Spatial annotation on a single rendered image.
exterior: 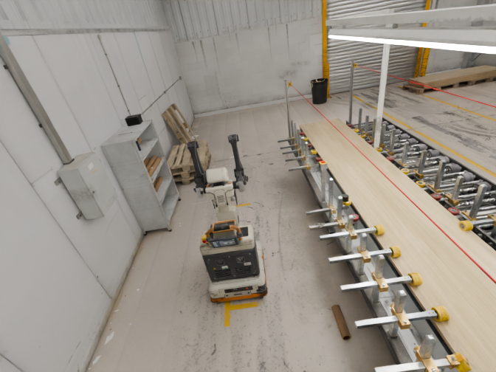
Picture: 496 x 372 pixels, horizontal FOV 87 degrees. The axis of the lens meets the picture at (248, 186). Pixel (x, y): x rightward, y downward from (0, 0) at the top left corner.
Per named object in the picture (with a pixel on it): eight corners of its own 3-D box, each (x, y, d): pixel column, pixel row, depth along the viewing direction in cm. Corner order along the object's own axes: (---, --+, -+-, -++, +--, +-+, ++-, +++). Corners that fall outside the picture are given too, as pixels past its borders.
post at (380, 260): (373, 304, 191) (379, 258, 166) (370, 300, 194) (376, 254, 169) (377, 303, 191) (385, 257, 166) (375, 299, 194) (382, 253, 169)
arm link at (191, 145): (184, 144, 262) (194, 142, 261) (187, 141, 274) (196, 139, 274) (195, 185, 278) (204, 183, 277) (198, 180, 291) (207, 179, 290)
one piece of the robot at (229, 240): (244, 246, 255) (241, 237, 236) (209, 251, 257) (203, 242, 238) (243, 235, 261) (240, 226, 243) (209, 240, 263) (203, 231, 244)
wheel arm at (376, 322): (356, 329, 154) (357, 325, 152) (354, 323, 157) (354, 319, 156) (442, 317, 152) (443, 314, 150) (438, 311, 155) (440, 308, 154)
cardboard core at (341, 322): (342, 335, 233) (331, 305, 259) (342, 340, 237) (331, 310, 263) (351, 334, 233) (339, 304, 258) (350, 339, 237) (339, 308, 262)
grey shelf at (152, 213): (144, 235, 414) (100, 145, 334) (158, 203, 491) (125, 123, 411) (171, 231, 413) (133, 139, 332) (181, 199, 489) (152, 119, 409)
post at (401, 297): (390, 340, 171) (401, 294, 146) (387, 335, 174) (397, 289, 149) (395, 339, 171) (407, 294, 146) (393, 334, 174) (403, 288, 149)
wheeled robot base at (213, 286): (269, 297, 282) (266, 282, 269) (211, 305, 285) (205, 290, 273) (263, 252, 340) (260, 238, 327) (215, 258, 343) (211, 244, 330)
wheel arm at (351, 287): (342, 292, 176) (342, 289, 174) (339, 288, 179) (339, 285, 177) (416, 282, 174) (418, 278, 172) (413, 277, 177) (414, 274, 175)
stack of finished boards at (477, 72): (505, 74, 766) (507, 68, 758) (424, 88, 770) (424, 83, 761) (483, 70, 832) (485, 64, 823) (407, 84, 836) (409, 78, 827)
